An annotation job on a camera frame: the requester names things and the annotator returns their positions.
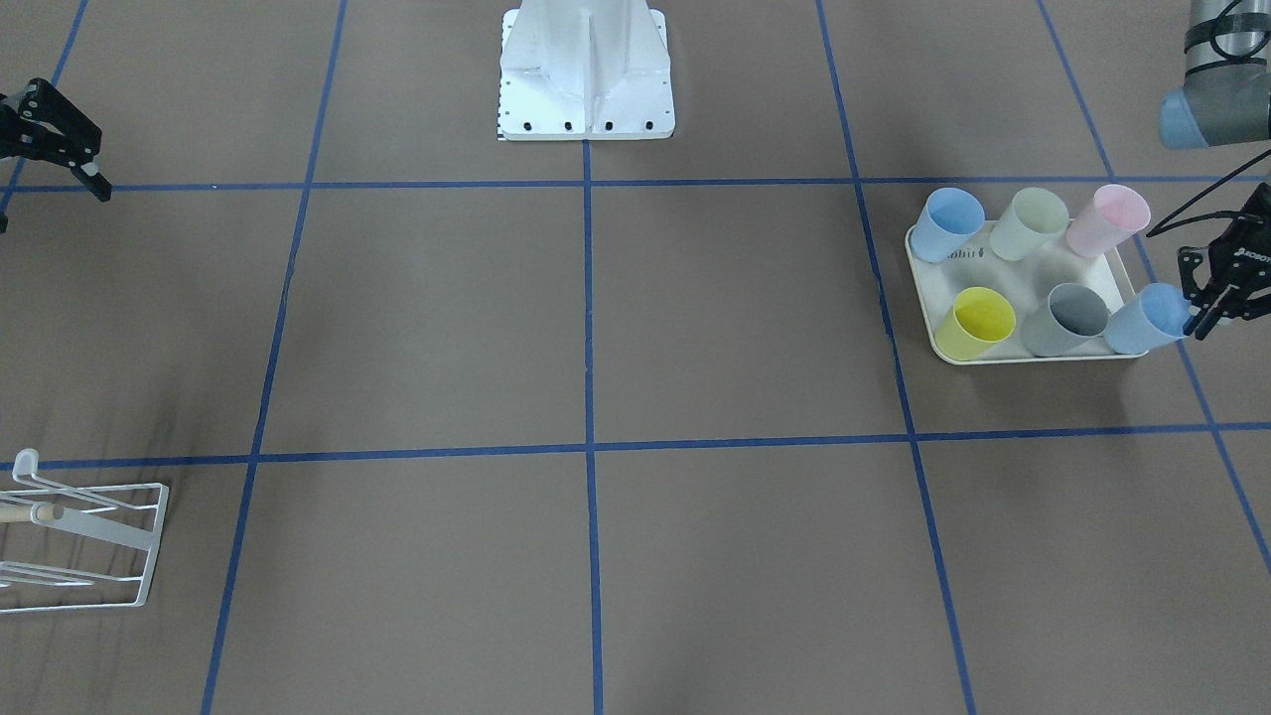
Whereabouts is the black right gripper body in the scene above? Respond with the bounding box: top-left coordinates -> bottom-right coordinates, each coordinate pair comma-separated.
1,77 -> 100,175

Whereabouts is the cream serving tray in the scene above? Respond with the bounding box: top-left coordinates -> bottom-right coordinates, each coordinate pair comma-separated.
904,220 -> 1145,366

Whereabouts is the pale green plastic cup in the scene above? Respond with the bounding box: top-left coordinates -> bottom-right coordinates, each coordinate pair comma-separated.
988,187 -> 1070,262

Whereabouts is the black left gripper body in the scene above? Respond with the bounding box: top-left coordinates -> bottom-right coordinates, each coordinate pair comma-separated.
1179,183 -> 1270,321

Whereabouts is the light blue cup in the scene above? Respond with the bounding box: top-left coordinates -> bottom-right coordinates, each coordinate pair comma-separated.
1103,282 -> 1191,356
909,187 -> 986,263

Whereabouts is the yellow plastic cup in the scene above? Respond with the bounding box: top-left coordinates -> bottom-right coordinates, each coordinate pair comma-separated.
934,286 -> 1017,361

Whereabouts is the light blue cup back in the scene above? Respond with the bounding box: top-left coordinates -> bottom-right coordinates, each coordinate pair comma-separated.
909,187 -> 986,263

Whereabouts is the white wire cup rack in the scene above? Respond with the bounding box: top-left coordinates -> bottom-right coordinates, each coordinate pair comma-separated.
1,448 -> 172,616

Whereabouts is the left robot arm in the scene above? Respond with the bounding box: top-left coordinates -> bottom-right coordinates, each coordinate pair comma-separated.
1152,1 -> 1270,342

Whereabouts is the pink plastic cup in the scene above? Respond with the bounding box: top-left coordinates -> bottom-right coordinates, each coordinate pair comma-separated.
1063,183 -> 1152,258

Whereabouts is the grey plastic cup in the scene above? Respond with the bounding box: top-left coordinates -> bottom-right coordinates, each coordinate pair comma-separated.
1021,282 -> 1111,358

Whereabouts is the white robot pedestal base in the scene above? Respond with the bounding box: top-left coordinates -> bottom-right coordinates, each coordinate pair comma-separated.
496,1 -> 676,142

